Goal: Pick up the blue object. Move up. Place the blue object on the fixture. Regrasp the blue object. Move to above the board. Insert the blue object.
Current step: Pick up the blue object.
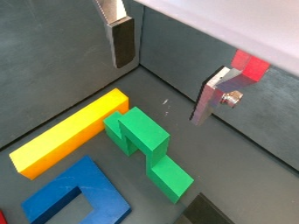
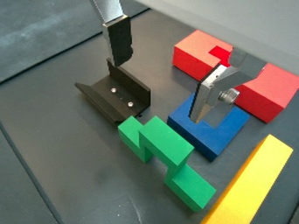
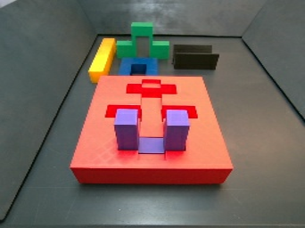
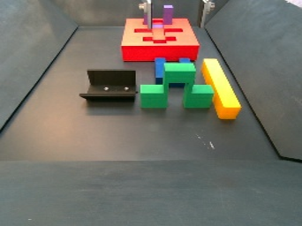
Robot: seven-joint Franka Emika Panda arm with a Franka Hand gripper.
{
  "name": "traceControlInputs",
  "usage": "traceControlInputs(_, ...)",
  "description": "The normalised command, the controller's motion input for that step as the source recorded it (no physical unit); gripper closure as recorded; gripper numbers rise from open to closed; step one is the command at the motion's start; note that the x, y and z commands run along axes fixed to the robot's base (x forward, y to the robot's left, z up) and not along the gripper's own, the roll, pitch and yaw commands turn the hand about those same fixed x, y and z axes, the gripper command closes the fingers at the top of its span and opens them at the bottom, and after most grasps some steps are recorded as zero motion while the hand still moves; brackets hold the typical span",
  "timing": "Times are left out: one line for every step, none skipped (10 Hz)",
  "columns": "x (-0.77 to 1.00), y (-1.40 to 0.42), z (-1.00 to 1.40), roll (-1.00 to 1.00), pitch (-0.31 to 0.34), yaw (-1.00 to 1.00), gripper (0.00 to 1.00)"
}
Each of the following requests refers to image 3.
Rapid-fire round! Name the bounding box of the blue U-shaped block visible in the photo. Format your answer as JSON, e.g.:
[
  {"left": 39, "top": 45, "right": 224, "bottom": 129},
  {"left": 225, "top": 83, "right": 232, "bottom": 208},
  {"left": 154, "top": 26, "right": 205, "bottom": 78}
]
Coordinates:
[{"left": 118, "top": 57, "right": 158, "bottom": 76}]

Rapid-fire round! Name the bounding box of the black angled fixture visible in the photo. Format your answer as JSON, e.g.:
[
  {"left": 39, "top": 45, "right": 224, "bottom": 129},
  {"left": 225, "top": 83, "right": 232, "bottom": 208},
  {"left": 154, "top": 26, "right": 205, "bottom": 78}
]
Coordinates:
[{"left": 173, "top": 45, "right": 220, "bottom": 70}]

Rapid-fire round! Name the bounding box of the purple U-shaped block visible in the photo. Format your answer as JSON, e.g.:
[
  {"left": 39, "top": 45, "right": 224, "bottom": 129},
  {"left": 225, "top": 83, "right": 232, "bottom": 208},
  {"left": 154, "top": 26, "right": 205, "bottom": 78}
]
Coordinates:
[{"left": 114, "top": 109, "right": 190, "bottom": 154}]

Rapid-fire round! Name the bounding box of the yellow long bar block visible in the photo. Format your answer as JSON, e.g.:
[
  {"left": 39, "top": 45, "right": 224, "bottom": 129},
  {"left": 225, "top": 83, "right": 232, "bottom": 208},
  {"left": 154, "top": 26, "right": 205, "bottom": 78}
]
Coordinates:
[{"left": 89, "top": 38, "right": 115, "bottom": 83}]

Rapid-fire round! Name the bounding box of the red base block with slots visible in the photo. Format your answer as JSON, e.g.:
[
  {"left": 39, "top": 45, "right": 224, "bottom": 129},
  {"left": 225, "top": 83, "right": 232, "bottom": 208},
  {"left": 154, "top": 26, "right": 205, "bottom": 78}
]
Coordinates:
[{"left": 71, "top": 76, "right": 233, "bottom": 184}]

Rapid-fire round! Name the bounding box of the green stepped arch block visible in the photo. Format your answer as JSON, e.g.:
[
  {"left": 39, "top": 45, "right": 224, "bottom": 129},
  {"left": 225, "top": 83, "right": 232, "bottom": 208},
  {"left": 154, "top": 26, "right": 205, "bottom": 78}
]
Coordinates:
[{"left": 115, "top": 22, "right": 170, "bottom": 60}]

